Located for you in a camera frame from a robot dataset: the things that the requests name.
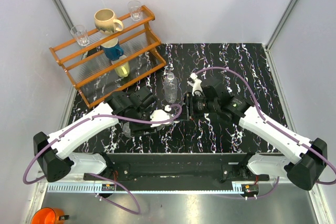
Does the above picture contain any orange cup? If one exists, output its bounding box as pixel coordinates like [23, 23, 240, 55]
[30, 207, 69, 224]

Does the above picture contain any beige ceramic mug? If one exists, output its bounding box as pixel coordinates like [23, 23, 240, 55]
[94, 9, 124, 35]

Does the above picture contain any clear drinking glass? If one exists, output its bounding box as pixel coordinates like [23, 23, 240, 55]
[128, 1, 142, 22]
[70, 25, 89, 47]

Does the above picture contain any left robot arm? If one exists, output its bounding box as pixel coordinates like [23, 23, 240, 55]
[33, 87, 172, 182]

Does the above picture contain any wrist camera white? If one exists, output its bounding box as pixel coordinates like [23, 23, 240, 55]
[150, 104, 174, 128]
[187, 73, 203, 96]

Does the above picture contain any clear drinking glass left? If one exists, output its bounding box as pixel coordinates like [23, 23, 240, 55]
[70, 25, 89, 47]

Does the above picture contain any clear drinking glass right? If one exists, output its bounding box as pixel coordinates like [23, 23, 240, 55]
[128, 1, 142, 22]

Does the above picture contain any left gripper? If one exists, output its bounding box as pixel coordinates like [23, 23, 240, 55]
[130, 107, 158, 136]

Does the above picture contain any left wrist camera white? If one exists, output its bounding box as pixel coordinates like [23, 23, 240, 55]
[150, 104, 174, 128]

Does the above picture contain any blue ceramic mug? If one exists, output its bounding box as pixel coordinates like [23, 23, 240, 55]
[101, 38, 124, 61]

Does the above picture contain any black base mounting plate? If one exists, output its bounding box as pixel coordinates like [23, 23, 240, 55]
[83, 153, 270, 183]

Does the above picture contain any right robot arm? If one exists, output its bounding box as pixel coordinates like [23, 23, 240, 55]
[184, 73, 328, 190]

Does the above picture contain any clear plastic bottle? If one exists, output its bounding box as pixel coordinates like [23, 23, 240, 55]
[122, 122, 132, 138]
[163, 72, 178, 103]

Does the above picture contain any orange wooden shelf rack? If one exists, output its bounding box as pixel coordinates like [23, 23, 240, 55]
[49, 5, 166, 108]

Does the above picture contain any yellow ceramic mug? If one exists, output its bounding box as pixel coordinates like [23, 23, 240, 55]
[111, 55, 130, 78]

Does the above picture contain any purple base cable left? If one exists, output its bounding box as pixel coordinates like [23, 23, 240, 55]
[89, 173, 142, 215]

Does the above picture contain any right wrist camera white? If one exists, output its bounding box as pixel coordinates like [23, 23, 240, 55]
[187, 73, 203, 96]

